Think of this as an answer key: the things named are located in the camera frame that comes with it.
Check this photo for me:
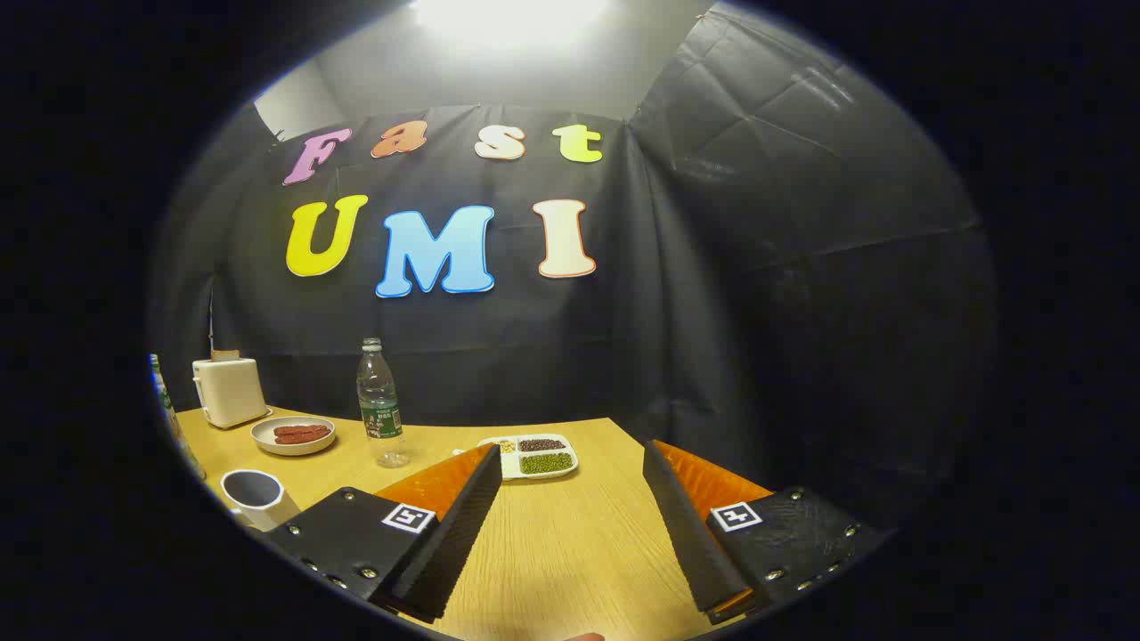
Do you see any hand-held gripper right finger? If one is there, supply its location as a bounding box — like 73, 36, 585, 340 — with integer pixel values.
641, 438, 893, 624

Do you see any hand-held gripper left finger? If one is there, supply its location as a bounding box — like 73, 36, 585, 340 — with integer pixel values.
261, 443, 504, 624

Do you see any white cup with cork handle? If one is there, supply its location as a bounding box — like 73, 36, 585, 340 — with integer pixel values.
220, 469, 302, 533

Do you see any white juice bottle green label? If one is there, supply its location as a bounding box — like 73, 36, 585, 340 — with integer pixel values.
148, 353, 208, 483

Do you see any clear plastic water bottle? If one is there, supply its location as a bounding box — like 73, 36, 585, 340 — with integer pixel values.
356, 337, 412, 469

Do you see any white divided tray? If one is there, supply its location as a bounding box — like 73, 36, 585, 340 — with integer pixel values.
478, 434, 579, 482

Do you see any wooden table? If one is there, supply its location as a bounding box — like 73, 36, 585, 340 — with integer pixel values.
174, 405, 776, 641

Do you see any white round plate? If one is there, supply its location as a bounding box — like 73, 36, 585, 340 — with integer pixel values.
250, 416, 337, 458

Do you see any black backdrop cloth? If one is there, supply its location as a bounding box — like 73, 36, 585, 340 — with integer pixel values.
147, 0, 998, 526

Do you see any white toaster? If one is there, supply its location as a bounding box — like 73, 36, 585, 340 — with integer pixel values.
192, 354, 272, 430

